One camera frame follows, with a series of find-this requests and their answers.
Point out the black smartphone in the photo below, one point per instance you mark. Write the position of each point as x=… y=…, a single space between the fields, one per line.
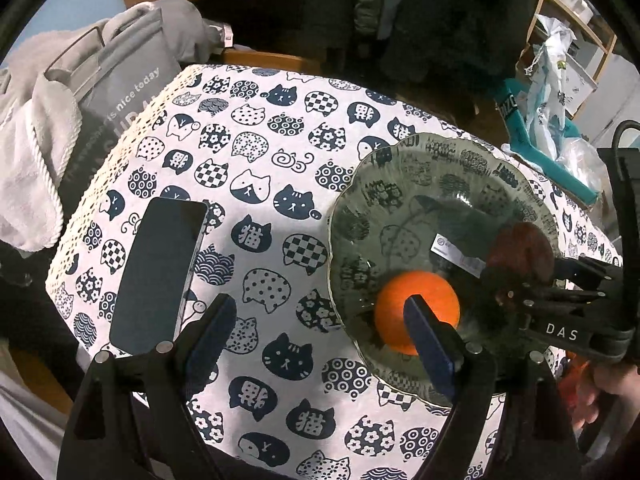
x=155 y=270

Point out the beige towel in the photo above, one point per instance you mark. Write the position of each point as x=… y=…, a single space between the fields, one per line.
x=30 y=160

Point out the red apple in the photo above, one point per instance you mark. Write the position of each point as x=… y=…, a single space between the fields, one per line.
x=520 y=250

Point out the cat print tablecloth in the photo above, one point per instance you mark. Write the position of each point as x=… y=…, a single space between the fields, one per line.
x=280 y=200

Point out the grey lettered bag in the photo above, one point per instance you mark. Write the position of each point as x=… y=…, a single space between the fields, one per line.
x=115 y=85

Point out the grey garment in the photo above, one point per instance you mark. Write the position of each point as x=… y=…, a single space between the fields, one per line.
x=170 y=20

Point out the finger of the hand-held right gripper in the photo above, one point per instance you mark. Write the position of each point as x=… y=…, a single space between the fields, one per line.
x=585 y=267
x=550 y=297

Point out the teal cardboard box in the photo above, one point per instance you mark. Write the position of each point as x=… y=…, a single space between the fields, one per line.
x=520 y=125

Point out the white printed plastic bag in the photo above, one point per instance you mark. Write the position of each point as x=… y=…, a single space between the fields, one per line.
x=550 y=85

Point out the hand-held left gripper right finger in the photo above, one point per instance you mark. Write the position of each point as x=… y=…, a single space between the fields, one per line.
x=430 y=342

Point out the clear plastic bag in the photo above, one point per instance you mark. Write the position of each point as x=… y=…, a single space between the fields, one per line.
x=582 y=165

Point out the person's right hand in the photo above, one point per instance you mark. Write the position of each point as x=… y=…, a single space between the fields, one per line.
x=617 y=387

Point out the dark hanging jackets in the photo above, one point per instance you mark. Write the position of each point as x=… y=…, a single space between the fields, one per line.
x=440 y=25

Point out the wooden shelf rack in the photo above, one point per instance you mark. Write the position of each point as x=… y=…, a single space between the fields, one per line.
x=595 y=30

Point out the scalloped glass bowl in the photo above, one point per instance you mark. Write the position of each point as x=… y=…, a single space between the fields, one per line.
x=390 y=240

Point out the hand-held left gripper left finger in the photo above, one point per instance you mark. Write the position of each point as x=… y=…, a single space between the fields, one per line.
x=215 y=335

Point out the orange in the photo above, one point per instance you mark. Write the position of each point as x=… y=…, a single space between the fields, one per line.
x=395 y=305

